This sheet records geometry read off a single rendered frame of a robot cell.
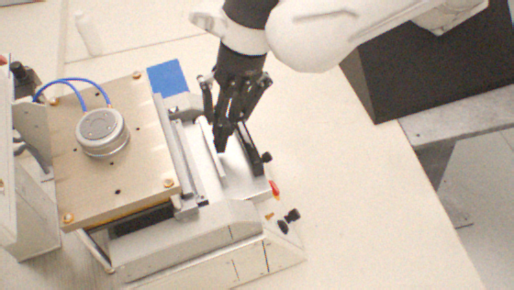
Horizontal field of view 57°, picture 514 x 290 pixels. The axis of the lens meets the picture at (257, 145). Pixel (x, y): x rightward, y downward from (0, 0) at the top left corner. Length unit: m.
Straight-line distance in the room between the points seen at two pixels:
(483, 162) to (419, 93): 0.97
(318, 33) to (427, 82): 0.73
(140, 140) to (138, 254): 0.18
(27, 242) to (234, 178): 0.37
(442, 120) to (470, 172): 0.88
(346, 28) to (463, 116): 0.77
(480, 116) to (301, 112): 0.44
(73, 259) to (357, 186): 0.62
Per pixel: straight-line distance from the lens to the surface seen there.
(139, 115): 0.82
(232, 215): 0.80
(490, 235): 2.00
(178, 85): 1.37
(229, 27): 0.68
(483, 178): 2.13
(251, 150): 0.85
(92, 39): 1.52
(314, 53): 0.56
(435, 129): 1.24
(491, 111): 1.32
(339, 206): 1.08
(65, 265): 0.93
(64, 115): 0.88
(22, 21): 1.75
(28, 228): 0.89
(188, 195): 0.77
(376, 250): 1.04
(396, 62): 1.22
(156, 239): 0.80
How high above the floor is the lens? 1.69
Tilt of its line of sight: 52 degrees down
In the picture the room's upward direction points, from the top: 9 degrees counter-clockwise
